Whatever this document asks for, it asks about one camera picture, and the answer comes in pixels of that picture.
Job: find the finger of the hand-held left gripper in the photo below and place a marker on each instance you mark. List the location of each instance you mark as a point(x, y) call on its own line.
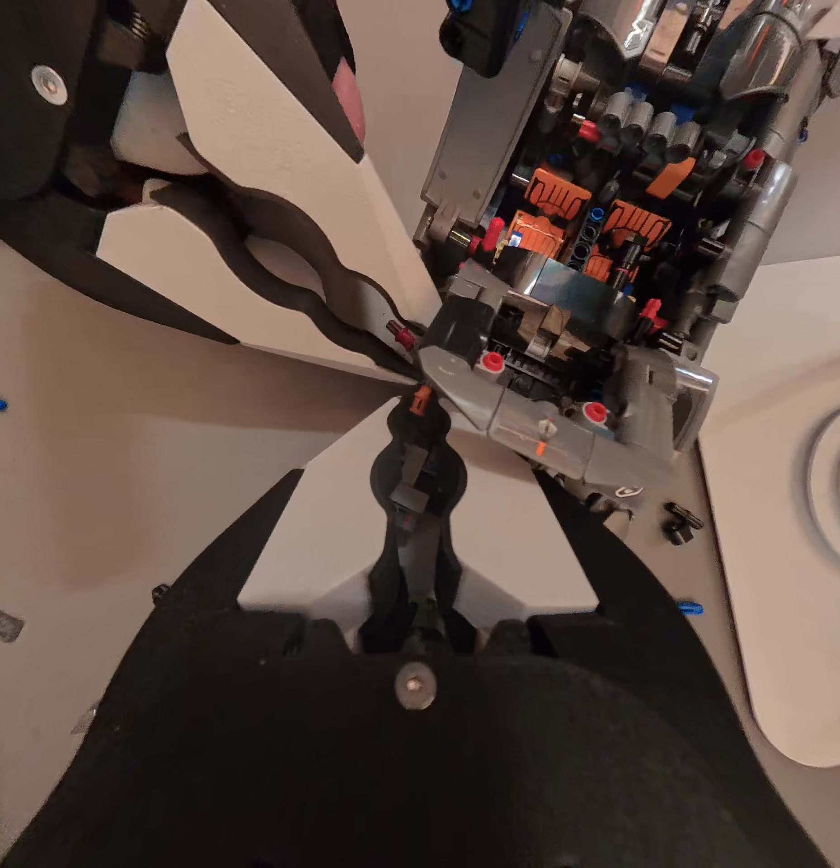
point(189, 271)
point(270, 135)

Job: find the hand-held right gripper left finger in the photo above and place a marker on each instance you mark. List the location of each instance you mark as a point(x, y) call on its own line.
point(325, 542)

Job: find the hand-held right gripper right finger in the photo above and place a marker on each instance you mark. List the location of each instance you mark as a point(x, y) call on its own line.
point(514, 556)

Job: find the grey lego car model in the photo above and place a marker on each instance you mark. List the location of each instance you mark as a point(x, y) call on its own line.
point(528, 434)

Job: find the red lego pin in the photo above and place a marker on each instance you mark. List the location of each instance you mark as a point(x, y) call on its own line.
point(399, 332)

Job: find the black lego connector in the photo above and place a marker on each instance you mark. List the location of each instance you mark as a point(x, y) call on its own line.
point(681, 522)

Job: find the grey lego piece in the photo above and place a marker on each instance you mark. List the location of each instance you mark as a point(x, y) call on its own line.
point(1, 624)

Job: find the person's left hand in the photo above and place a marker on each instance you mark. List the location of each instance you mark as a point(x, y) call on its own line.
point(350, 102)

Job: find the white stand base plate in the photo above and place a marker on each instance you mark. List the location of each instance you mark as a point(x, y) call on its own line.
point(752, 610)

